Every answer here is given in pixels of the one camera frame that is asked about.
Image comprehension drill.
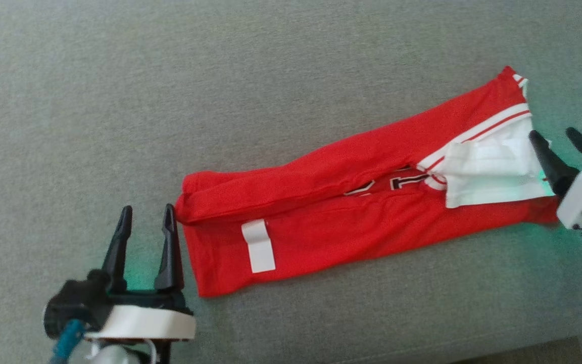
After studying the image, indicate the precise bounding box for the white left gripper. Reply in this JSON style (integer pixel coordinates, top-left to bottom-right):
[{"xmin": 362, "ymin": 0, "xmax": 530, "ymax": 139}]
[{"xmin": 85, "ymin": 203, "xmax": 196, "ymax": 339}]

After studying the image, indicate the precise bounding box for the blue-plug left camera cable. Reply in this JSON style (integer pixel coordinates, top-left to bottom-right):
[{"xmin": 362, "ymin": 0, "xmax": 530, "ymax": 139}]
[{"xmin": 50, "ymin": 318, "xmax": 87, "ymax": 364}]

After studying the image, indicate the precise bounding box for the red and white jersey garment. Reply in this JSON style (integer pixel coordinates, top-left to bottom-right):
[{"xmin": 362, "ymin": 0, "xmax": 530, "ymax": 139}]
[{"xmin": 174, "ymin": 65, "xmax": 560, "ymax": 298}]

